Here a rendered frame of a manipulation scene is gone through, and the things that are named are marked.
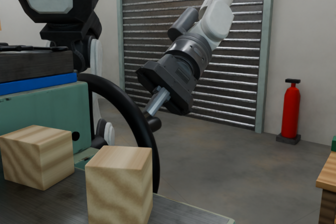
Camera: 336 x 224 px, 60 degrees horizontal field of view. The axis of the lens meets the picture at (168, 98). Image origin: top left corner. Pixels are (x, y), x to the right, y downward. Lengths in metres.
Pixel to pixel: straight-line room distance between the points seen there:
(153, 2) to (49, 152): 3.64
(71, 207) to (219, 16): 0.53
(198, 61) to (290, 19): 2.51
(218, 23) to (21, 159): 0.50
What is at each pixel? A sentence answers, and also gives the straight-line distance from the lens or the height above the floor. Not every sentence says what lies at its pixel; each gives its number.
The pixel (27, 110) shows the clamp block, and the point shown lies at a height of 0.94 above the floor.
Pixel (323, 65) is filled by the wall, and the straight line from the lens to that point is 2.99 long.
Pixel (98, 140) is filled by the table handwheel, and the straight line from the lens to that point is 0.53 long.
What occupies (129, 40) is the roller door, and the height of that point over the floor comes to 0.92.
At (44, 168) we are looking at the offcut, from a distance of 0.25.
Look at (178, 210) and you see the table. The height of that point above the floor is 0.90.
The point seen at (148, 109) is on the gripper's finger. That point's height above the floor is 0.89.
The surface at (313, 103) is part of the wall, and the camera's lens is 3.05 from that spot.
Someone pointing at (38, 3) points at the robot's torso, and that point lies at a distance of 0.91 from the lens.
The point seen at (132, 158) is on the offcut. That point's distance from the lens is 0.19.
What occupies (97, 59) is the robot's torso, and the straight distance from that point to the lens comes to 1.01.
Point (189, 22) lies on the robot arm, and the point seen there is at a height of 1.04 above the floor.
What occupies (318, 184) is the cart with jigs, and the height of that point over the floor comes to 0.52.
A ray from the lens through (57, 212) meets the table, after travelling 0.23.
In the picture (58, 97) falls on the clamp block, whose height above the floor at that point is 0.95.
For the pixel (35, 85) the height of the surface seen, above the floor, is 0.96.
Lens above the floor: 1.02
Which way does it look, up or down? 13 degrees down
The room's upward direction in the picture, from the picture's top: straight up
